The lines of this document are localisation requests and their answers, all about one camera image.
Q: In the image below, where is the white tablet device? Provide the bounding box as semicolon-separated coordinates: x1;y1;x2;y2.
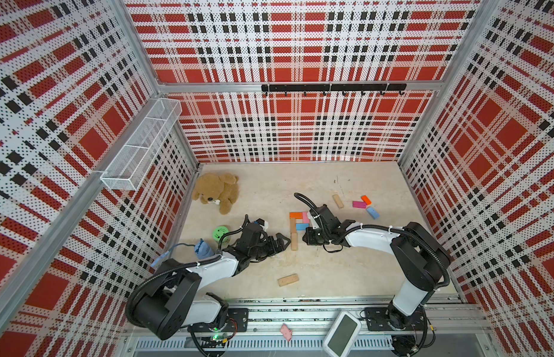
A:
323;311;362;357

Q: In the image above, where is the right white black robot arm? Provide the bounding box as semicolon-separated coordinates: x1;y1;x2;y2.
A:
294;193;451;330

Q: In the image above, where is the brown teddy bear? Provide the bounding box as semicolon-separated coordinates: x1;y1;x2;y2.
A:
192;173;239;215

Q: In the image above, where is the orange building block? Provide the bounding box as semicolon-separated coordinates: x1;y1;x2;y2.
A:
289;212;303;220

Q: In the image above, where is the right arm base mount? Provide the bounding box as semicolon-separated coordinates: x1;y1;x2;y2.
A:
359;305;436;356

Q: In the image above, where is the blue toy with cord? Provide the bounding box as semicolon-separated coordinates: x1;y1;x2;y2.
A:
150;239;215;269

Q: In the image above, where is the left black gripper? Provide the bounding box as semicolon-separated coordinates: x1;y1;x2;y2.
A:
249;233;290;260

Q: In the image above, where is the magenta building block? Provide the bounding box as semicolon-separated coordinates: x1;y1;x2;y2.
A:
352;201;367;209

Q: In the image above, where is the white wire mesh basket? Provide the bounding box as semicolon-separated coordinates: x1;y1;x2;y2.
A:
101;98;181;191

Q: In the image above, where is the wooden block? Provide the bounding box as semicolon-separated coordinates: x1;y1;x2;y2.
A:
290;232;299;251
333;194;344;209
277;274;299;287
290;218;298;234

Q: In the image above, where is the light blue back block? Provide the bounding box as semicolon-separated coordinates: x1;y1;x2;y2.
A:
366;206;380;220

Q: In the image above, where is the red-orange building block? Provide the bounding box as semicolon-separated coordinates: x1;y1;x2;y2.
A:
361;195;372;206

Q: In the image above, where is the pink block on rail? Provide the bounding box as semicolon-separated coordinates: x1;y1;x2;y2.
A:
280;324;293;342

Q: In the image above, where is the black hook rail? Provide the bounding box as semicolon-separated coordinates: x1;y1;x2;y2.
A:
261;83;407;94

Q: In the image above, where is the green round toy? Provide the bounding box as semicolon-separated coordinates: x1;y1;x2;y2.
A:
212;226;229;242

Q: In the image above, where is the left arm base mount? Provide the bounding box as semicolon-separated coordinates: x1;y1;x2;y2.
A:
188;308;250;356

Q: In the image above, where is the light blue front block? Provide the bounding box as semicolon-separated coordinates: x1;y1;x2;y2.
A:
296;223;310;231

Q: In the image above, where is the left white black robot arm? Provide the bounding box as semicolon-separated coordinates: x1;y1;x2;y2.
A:
125;219;291;340

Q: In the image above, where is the light blue block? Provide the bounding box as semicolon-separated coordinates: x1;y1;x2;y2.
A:
296;223;310;231
366;206;380;220

